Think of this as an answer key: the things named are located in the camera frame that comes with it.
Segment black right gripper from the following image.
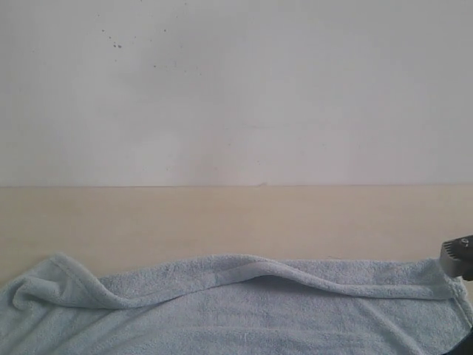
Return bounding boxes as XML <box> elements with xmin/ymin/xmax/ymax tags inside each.
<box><xmin>449</xmin><ymin>328</ymin><xmax>473</xmax><ymax>355</ymax></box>

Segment light blue terry towel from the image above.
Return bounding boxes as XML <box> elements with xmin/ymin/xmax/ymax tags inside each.
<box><xmin>1</xmin><ymin>254</ymin><xmax>472</xmax><ymax>354</ymax></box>

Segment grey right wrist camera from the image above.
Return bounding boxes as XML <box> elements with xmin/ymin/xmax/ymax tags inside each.
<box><xmin>439</xmin><ymin>235</ymin><xmax>472</xmax><ymax>282</ymax></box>

